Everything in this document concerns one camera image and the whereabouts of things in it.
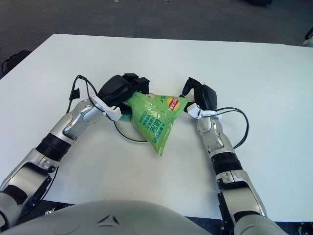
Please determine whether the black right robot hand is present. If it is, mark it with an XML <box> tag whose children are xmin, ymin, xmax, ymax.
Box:
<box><xmin>180</xmin><ymin>77</ymin><xmax>218</xmax><ymax>111</ymax></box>

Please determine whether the green snack bag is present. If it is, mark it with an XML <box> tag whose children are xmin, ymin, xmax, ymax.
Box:
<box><xmin>123</xmin><ymin>91</ymin><xmax>190</xmax><ymax>158</ymax></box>

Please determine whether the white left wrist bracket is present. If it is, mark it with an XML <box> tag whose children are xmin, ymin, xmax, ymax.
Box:
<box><xmin>89</xmin><ymin>94</ymin><xmax>122</xmax><ymax>121</ymax></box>

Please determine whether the black left elbow cable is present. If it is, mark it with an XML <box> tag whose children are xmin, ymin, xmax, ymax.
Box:
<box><xmin>24</xmin><ymin>168</ymin><xmax>59</xmax><ymax>209</ymax></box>

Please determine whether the grey robot torso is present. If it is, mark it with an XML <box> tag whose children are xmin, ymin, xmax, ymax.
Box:
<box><xmin>0</xmin><ymin>198</ymin><xmax>294</xmax><ymax>235</ymax></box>

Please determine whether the black backpack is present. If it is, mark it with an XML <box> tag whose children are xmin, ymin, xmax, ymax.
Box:
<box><xmin>0</xmin><ymin>49</ymin><xmax>31</xmax><ymax>74</ymax></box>

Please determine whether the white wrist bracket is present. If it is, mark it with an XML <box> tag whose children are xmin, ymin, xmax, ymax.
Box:
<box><xmin>89</xmin><ymin>94</ymin><xmax>122</xmax><ymax>121</ymax></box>
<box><xmin>184</xmin><ymin>102</ymin><xmax>222</xmax><ymax>120</ymax></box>

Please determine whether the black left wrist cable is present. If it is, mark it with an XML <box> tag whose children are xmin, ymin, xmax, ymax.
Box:
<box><xmin>65</xmin><ymin>74</ymin><xmax>99</xmax><ymax>115</ymax></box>

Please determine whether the dark object on floor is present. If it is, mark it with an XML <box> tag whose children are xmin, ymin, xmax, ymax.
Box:
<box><xmin>240</xmin><ymin>0</ymin><xmax>273</xmax><ymax>7</ymax></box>

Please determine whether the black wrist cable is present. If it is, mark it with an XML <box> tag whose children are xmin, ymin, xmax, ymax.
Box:
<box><xmin>214</xmin><ymin>106</ymin><xmax>250</xmax><ymax>150</ymax></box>
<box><xmin>65</xmin><ymin>74</ymin><xmax>99</xmax><ymax>115</ymax></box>

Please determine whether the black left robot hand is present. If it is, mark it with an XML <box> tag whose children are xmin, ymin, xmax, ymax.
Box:
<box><xmin>97</xmin><ymin>72</ymin><xmax>150</xmax><ymax>110</ymax></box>

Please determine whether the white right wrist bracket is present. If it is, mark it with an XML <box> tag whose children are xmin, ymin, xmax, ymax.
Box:
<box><xmin>184</xmin><ymin>102</ymin><xmax>222</xmax><ymax>120</ymax></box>

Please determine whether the white plate black rim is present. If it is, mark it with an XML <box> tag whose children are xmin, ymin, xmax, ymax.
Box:
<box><xmin>113</xmin><ymin>104</ymin><xmax>150</xmax><ymax>143</ymax></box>

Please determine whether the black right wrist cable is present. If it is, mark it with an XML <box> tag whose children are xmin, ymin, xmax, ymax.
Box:
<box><xmin>214</xmin><ymin>106</ymin><xmax>250</xmax><ymax>150</ymax></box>

